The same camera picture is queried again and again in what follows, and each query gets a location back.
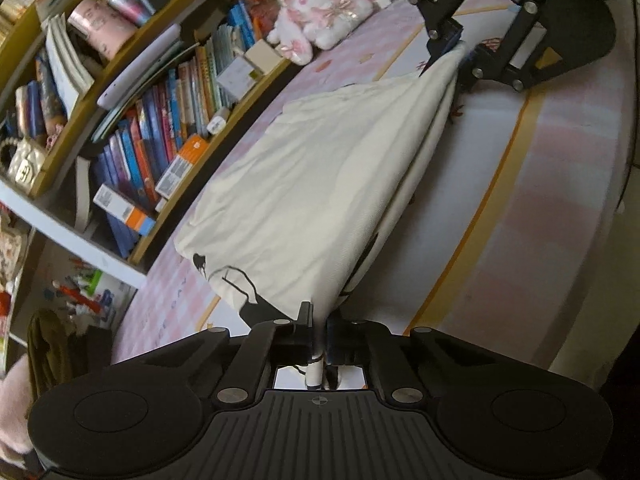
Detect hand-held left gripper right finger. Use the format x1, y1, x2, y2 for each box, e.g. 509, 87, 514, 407
325, 317, 506, 406

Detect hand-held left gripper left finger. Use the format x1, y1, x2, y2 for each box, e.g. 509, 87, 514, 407
125, 301, 316, 407

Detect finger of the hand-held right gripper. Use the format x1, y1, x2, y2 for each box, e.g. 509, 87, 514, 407
406, 0, 486, 63
457, 0, 566, 92

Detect white t-shirt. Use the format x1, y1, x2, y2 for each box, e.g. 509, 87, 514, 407
174, 40, 471, 391

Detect pink white plush bunny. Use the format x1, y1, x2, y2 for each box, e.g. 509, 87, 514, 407
266, 0, 381, 65

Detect pink checkered bed sheet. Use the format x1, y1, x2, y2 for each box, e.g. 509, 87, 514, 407
110, 0, 636, 396

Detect cream small box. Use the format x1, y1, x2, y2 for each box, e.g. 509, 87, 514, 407
245, 39, 282, 73

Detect white blue orange box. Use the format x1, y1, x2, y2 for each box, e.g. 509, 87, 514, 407
92, 184, 156, 236

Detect white square box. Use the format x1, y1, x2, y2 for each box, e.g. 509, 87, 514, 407
216, 55, 266, 104

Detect colourful toy clutter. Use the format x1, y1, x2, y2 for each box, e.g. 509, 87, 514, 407
45, 267, 132, 329

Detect row of colourful books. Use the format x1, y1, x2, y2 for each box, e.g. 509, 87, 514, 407
75, 2, 273, 261

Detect grey upright book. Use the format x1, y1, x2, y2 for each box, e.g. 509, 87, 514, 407
75, 157, 94, 229

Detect olive green bag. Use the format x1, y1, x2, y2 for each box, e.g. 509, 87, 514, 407
27, 310, 76, 396

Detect white shelf panel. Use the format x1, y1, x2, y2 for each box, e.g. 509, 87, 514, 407
0, 180, 148, 288

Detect wooden bookshelf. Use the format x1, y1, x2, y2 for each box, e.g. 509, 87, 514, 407
0, 0, 321, 286

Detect pink fluffy cloth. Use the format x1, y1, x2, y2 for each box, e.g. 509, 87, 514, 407
0, 360, 32, 466

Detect white flat tablet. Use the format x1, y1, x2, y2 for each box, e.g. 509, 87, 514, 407
97, 22, 183, 109

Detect white pearl handbag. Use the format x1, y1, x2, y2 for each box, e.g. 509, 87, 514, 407
0, 137, 48, 196

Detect silver can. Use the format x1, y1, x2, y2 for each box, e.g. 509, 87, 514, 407
100, 0, 151, 26

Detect pink cylinder tin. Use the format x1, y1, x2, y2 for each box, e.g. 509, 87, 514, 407
67, 0, 136, 61

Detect white booklets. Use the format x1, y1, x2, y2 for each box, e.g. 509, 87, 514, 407
44, 12, 96, 97

